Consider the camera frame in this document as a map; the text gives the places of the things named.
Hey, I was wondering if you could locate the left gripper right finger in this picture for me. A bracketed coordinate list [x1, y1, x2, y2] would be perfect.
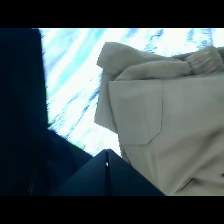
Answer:
[106, 148, 166, 197]

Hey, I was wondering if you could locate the beige garment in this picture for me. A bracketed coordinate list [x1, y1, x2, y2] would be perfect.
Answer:
[93, 41, 224, 197]

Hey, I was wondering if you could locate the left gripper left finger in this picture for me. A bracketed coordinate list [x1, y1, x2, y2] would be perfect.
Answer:
[53, 148, 108, 197]

